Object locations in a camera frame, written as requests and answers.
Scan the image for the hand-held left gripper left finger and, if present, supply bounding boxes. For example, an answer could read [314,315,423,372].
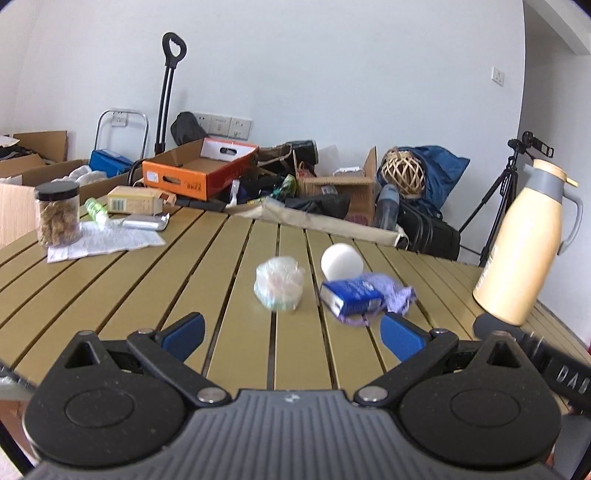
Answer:
[44,312,233,409]

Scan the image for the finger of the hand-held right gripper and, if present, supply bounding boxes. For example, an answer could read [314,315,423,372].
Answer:
[472,313,525,342]

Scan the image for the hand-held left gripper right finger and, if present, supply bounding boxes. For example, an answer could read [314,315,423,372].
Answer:
[353,312,539,409]

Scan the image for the purple mesh cloth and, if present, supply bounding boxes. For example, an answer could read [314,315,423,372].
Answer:
[335,272,415,328]

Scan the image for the blue tissue pack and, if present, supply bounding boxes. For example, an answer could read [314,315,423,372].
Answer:
[320,277,386,318]

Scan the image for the white foam ball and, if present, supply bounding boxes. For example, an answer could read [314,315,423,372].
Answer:
[321,243,365,281]

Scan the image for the clear plastic bag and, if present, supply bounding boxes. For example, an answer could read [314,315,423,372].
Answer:
[253,255,305,313]

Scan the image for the olive folding slatted table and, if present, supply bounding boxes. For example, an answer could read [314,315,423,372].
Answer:
[0,205,591,462]

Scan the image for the yellow thermos jug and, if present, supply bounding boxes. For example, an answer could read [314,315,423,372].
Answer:
[472,158,584,326]

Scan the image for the black suitcase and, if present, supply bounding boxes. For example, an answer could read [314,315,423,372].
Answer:
[397,199,462,260]

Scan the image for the silver foil packet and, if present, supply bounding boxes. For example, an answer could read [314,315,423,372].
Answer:
[121,213,171,232]

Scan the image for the white paper sheet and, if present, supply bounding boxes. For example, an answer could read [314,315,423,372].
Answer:
[46,220,167,264]

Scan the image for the blue water bottle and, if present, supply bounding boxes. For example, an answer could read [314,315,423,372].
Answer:
[375,184,400,230]

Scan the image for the beige carton box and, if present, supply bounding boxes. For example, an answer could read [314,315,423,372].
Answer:
[107,185,177,215]

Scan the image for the orange cardboard box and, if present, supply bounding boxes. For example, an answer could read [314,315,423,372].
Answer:
[141,137,259,201]

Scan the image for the small green bottle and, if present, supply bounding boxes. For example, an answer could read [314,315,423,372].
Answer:
[84,198,110,225]

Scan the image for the dark clothes pile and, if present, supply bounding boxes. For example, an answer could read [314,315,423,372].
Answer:
[284,194,352,220]

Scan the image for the dark blue cloth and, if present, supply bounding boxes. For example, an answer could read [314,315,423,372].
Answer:
[376,145,471,217]

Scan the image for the open brown cardboard box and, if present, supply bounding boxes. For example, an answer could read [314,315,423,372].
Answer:
[295,147,378,222]

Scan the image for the black tripod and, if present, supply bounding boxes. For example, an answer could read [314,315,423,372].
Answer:
[457,138,522,268]

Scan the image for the wicker ball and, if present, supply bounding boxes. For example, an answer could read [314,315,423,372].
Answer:
[381,148,426,197]

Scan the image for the clear jar with snacks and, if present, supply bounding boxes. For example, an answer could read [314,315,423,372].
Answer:
[34,181,84,247]

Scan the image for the blue box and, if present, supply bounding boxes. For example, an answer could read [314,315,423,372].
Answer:
[89,149,134,178]

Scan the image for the black bag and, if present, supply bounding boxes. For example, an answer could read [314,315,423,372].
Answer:
[170,112,208,146]

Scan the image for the flat cardboard box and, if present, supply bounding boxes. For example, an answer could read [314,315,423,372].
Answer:
[0,182,40,250]

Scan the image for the cardboard box with white contents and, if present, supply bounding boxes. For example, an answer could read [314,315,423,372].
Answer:
[21,159,139,200]

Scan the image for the chrome tube rack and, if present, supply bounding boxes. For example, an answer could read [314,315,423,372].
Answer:
[95,109,149,160]

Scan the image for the large open cardboard box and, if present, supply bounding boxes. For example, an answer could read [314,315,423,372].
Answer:
[0,130,69,178]

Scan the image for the black camera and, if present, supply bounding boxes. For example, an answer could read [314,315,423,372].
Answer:
[508,131,555,158]

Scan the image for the black trolley handle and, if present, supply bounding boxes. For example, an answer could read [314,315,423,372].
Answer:
[154,32,188,158]

